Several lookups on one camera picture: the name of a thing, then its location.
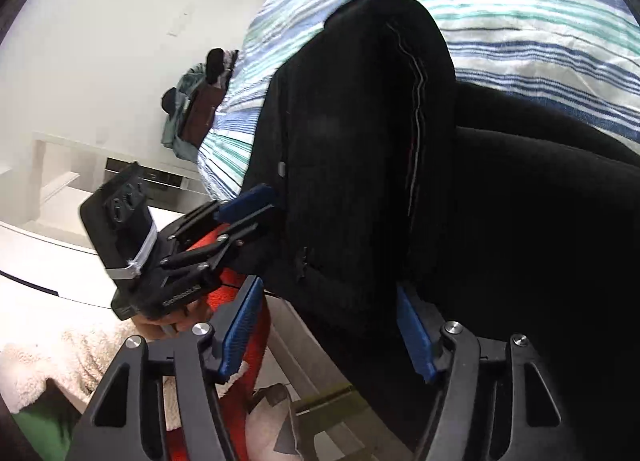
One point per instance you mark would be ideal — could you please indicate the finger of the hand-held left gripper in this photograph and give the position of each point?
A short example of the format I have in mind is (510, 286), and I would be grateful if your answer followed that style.
(225, 243)
(245, 203)

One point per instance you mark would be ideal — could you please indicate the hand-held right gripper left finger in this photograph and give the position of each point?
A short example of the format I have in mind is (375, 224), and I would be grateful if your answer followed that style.
(237, 336)

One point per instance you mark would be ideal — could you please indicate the green cloth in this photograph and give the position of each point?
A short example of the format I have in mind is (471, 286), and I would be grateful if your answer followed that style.
(40, 431)

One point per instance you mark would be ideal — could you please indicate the white bed frame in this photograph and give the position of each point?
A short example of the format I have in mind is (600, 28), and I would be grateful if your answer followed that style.
(310, 341)

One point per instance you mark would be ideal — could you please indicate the red garment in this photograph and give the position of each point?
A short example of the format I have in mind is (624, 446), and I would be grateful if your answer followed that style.
(240, 421)

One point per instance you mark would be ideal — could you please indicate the white fluffy blanket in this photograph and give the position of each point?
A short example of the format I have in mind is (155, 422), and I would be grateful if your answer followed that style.
(50, 356)

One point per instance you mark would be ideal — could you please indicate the pile of clothes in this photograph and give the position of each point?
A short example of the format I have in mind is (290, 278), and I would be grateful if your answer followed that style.
(195, 111)

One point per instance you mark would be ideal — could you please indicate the person's left hand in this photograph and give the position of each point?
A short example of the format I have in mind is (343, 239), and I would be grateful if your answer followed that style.
(197, 311)

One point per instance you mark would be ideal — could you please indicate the black pants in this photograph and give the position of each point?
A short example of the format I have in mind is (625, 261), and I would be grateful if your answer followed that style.
(350, 141)

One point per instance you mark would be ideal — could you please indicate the white shelf unit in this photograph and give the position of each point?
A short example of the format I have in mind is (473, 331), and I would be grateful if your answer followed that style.
(60, 171)

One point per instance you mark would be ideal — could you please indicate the striped bed sheet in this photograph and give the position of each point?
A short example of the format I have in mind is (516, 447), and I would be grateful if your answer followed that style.
(500, 1)

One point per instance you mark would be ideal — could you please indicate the grey cloth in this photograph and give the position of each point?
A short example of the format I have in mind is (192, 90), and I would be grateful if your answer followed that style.
(275, 416)

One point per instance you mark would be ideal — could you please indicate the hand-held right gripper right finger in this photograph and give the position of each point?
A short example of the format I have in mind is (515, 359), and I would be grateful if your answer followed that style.
(417, 341)

